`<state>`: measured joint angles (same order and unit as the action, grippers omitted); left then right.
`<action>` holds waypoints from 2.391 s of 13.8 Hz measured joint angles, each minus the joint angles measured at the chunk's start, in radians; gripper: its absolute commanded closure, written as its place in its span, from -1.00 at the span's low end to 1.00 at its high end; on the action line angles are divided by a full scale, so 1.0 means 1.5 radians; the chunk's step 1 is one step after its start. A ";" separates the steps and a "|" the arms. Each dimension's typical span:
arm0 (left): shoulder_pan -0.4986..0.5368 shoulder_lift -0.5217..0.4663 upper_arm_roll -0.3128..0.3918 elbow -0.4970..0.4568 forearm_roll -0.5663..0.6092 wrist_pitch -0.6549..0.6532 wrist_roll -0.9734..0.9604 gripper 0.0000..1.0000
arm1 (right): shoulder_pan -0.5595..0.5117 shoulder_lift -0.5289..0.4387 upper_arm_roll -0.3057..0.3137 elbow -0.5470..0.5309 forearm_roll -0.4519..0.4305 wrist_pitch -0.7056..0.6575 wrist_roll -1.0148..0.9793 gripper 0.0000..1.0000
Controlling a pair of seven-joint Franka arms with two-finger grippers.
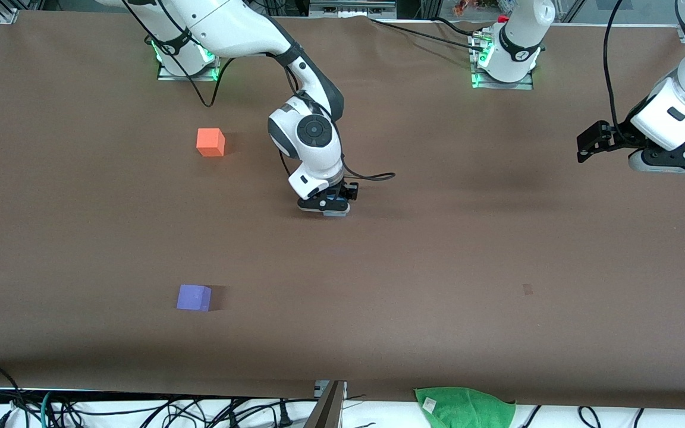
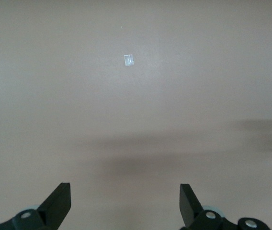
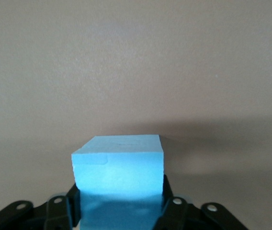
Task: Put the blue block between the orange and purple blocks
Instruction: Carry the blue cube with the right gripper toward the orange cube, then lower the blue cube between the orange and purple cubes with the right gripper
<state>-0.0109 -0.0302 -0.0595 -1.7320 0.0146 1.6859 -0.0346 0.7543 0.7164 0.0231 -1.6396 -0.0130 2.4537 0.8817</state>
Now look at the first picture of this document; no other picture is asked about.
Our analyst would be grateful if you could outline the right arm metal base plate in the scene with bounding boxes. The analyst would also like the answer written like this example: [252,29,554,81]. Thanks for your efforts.
[157,36,224,81]

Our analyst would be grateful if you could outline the aluminium frame rail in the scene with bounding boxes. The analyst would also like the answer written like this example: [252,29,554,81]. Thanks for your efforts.
[309,0,398,18]

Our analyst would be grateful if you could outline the black cable across table edge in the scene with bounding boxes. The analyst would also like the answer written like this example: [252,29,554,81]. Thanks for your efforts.
[369,18,486,51]

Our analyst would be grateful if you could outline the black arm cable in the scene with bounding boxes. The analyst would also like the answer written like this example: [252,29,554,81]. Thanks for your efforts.
[602,0,636,130]
[122,0,397,182]

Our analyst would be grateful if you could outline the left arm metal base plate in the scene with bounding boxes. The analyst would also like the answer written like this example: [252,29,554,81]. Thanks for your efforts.
[469,33,536,90]

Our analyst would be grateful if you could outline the purple block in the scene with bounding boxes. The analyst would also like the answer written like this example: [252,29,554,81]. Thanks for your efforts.
[177,284,212,312]

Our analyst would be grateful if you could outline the colourful background objects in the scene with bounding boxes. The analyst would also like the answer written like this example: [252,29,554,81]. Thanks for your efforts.
[453,0,513,17]

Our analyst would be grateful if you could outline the aluminium profile post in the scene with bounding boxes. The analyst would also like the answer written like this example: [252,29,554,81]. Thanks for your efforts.
[304,380,347,428]

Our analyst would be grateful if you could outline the brown table cover sheet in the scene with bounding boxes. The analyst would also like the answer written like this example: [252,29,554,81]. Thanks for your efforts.
[0,9,685,411]

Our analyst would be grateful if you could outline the orange block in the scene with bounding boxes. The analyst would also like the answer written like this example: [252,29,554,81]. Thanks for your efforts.
[196,128,226,158]

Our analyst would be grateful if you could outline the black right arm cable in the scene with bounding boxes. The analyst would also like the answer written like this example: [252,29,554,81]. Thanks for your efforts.
[122,0,397,182]

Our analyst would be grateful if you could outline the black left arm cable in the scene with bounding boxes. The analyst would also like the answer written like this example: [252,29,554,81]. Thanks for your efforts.
[602,0,636,130]

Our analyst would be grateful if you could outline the green cloth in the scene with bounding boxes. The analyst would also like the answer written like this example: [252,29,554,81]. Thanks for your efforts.
[414,386,517,428]

